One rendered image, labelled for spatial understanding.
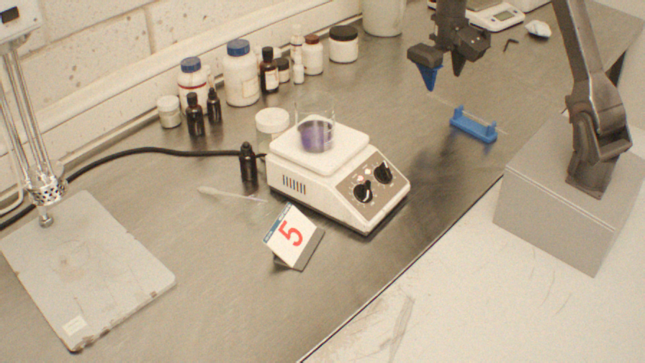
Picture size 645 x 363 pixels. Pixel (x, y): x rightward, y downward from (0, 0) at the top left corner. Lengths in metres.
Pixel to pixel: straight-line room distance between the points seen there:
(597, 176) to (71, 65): 0.94
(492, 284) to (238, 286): 0.36
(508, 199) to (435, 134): 0.28
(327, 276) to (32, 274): 0.46
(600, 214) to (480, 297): 0.21
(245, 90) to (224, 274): 0.46
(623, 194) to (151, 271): 0.72
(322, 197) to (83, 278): 0.39
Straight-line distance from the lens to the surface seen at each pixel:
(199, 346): 0.76
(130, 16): 1.16
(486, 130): 1.10
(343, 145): 0.91
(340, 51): 1.33
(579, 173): 0.86
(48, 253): 0.94
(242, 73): 1.15
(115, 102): 1.15
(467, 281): 0.83
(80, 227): 0.96
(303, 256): 0.84
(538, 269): 0.88
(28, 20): 0.65
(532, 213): 0.88
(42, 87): 1.11
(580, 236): 0.86
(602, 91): 0.82
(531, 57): 1.51
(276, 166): 0.91
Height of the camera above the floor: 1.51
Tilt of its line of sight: 39 degrees down
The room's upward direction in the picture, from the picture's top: 1 degrees counter-clockwise
